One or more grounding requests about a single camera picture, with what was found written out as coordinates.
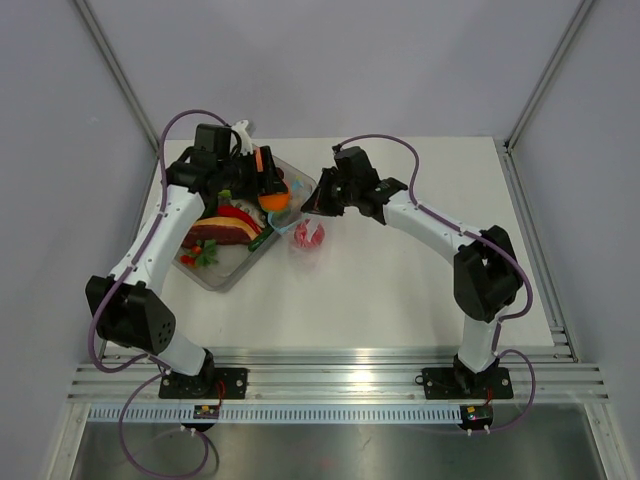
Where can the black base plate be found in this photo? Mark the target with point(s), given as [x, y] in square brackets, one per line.
[230, 383]
[448, 383]

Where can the clear plastic food bin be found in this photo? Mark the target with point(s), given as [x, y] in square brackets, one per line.
[231, 262]

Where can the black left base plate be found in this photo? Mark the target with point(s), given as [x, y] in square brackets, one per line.
[230, 383]

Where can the right aluminium frame post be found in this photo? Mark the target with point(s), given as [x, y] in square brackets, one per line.
[551, 70]

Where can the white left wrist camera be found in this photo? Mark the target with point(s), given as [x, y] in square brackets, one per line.
[243, 130]

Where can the left aluminium frame post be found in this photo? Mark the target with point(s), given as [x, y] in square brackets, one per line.
[100, 39]

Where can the green cucumber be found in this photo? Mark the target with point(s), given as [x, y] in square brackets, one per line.
[260, 238]

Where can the silver fish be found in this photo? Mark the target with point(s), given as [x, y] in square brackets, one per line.
[253, 210]

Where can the red chili pepper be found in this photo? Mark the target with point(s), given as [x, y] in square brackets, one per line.
[233, 212]

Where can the aluminium mounting rail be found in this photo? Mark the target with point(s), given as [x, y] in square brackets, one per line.
[387, 375]

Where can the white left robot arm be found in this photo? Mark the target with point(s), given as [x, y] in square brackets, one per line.
[125, 305]

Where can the clear zip top bag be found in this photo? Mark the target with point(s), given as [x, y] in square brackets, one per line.
[285, 221]

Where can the white slotted cable duct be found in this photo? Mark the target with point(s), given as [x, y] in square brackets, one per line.
[279, 414]

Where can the aluminium frame post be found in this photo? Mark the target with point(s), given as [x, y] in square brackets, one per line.
[551, 70]
[100, 39]

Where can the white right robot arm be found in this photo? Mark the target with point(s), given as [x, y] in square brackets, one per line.
[486, 279]

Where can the raw steak slice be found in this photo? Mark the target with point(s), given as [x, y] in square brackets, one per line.
[222, 230]

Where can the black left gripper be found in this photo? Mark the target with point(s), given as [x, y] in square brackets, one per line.
[264, 182]

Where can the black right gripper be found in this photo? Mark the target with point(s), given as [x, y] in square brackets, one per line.
[319, 203]

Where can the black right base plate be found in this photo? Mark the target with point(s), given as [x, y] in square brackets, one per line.
[448, 383]

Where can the red apple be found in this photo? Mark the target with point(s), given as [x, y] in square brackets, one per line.
[309, 234]

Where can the orange fruit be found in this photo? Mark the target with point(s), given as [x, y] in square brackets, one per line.
[274, 202]

